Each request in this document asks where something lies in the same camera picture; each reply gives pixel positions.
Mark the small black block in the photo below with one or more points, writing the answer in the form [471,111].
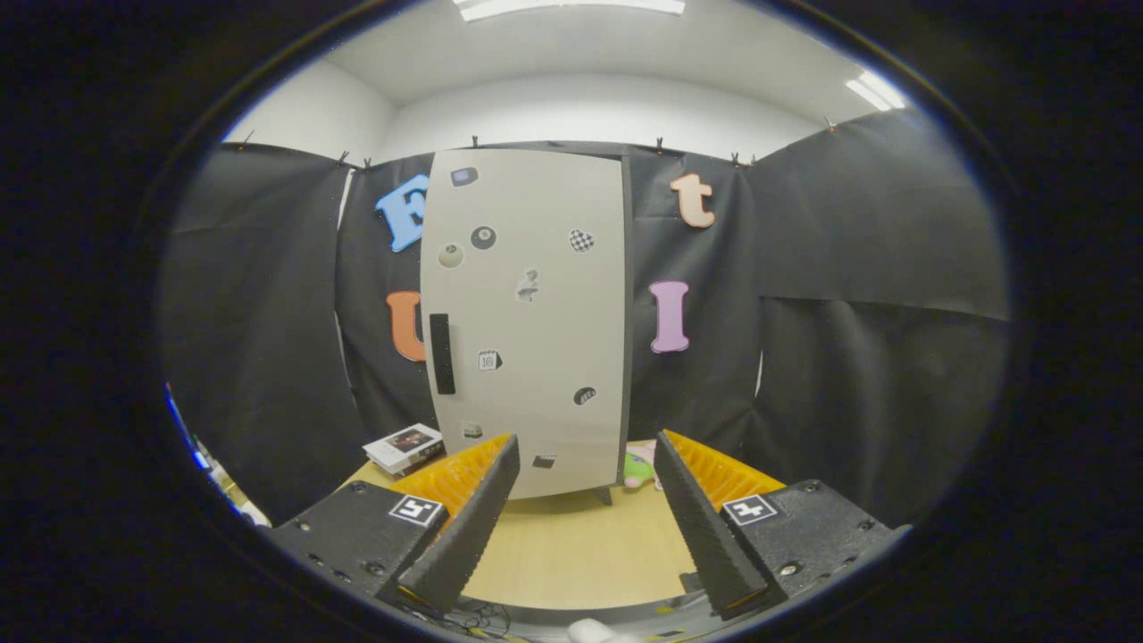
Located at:
[688,581]

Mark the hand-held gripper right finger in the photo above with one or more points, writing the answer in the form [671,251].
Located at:
[701,527]

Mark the row of black cloth clips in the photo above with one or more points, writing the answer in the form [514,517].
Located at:
[659,144]

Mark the white book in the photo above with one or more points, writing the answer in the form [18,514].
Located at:
[406,442]

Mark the grey shoe cabinet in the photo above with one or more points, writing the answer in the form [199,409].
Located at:
[629,268]

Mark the light grey shoe cabinet door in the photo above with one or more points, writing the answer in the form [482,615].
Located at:
[536,357]

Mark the black book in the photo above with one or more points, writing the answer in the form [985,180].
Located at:
[421,464]

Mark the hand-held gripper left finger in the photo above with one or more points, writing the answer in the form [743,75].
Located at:
[478,527]

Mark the black backdrop cloth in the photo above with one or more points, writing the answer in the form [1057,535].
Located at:
[848,250]

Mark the green and pink plush toy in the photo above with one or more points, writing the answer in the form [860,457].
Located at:
[638,466]

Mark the ceiling light panel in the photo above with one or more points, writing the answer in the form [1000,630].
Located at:
[877,89]
[571,7]

